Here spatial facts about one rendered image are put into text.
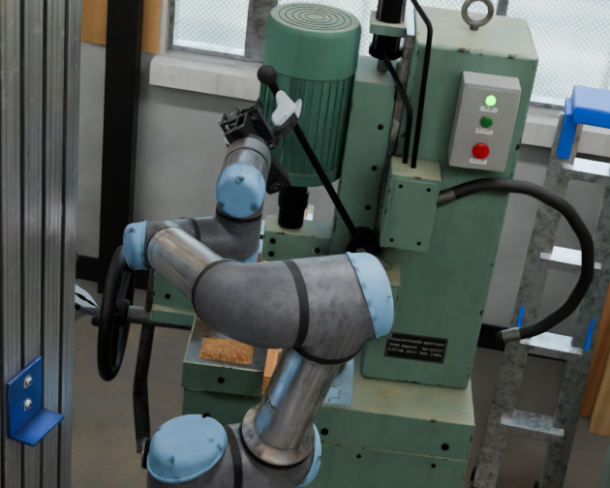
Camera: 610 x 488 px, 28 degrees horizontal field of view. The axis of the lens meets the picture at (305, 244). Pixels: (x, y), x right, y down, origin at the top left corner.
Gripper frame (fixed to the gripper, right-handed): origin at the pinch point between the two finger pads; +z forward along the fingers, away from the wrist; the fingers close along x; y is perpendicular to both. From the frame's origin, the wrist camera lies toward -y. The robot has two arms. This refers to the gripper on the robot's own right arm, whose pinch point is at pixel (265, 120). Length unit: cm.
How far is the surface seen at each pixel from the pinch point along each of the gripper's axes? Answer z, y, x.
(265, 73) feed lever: -3.3, 8.9, -5.2
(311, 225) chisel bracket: 13.5, -28.6, 6.3
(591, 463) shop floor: 88, -169, -10
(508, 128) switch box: -5.0, -18.4, -39.0
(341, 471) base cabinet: -10, -71, 20
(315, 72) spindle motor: 3.5, 3.1, -11.5
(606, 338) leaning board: 112, -145, -28
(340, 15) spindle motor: 14.7, 7.3, -18.3
